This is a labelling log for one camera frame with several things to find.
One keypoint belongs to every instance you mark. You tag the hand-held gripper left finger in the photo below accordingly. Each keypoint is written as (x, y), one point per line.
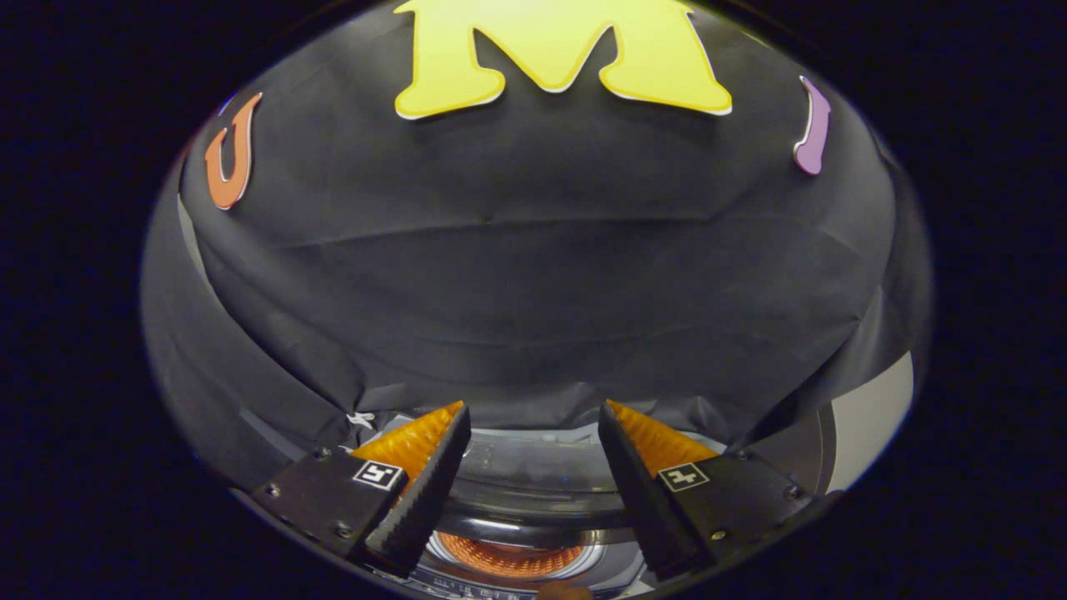
(425, 487)

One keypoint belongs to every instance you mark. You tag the orange polo shirt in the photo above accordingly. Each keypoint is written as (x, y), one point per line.
(508, 557)

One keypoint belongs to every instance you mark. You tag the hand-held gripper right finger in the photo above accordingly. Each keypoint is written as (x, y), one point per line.
(642, 492)

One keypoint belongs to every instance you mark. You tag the grey washing machine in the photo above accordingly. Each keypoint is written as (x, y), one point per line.
(792, 454)

